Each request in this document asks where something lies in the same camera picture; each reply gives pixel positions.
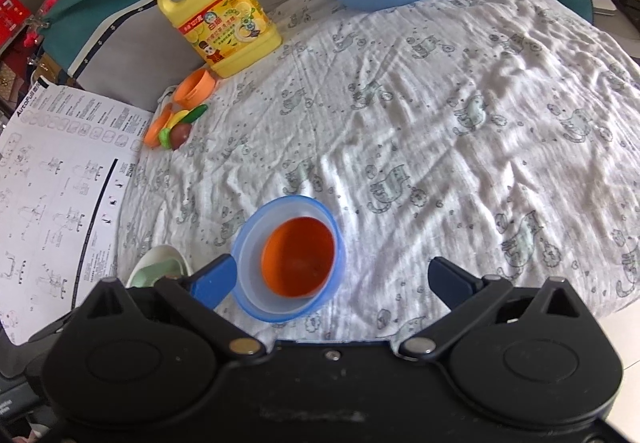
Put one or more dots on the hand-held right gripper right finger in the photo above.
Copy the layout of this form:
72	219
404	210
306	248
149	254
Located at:
447	280

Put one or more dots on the yellow detergent bottle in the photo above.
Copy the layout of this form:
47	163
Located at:
220	28

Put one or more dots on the purple toy onion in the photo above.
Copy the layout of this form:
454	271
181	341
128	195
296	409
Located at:
181	135

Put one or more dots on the white instruction sheet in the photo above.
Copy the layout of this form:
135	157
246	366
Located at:
50	223

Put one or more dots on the clear plastic bowl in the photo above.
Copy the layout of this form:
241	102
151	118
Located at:
250	268

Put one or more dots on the green toy slice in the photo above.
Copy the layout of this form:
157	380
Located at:
165	137

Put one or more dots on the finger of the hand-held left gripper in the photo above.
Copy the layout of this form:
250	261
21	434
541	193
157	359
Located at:
52	329

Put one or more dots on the grey cushion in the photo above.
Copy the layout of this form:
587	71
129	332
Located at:
150	53

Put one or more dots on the blue translucent bowl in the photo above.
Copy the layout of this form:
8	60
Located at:
285	318

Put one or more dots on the yellow toy food piece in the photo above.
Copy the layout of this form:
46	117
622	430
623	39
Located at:
179	119

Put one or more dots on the pale green plate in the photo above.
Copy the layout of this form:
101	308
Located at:
160	265

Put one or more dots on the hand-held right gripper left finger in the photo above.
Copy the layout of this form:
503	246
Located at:
215	280

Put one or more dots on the green toy cucumber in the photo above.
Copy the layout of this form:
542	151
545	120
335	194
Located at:
197	112

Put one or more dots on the orange plastic bowl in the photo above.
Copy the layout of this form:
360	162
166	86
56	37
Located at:
300	258

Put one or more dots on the orange toy plate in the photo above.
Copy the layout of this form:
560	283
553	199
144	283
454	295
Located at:
155	125

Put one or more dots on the orange toy pot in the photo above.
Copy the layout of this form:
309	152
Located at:
195	88

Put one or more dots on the red box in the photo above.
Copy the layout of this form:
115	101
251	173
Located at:
12	18

